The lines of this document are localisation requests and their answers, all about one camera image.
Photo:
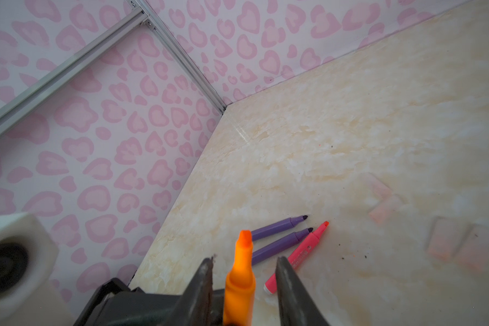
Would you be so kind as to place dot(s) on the lower purple marker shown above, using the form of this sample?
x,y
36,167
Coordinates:
x,y
280,245

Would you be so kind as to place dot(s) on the clear pen cap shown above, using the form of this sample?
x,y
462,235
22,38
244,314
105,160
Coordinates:
x,y
445,238
376,186

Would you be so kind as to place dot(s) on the diagonal aluminium frame bar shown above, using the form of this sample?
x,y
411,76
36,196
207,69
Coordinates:
x,y
21,106

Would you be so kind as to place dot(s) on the left corner aluminium post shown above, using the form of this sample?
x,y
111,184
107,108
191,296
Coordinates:
x,y
178,53

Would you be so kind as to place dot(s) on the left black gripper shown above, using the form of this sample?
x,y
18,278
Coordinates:
x,y
114,303

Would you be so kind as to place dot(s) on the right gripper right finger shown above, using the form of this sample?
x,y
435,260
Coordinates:
x,y
295,305

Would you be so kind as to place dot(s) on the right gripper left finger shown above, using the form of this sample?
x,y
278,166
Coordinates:
x,y
195,297

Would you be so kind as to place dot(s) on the pink marker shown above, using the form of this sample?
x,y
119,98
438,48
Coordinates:
x,y
298,256

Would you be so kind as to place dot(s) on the purple marker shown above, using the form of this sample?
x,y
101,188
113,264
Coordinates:
x,y
279,226
280,245

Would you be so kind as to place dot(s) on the upper purple marker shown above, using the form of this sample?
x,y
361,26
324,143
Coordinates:
x,y
279,226

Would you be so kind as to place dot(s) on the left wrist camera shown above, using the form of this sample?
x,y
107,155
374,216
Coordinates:
x,y
27,257

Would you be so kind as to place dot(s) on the orange marker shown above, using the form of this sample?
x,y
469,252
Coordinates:
x,y
240,284

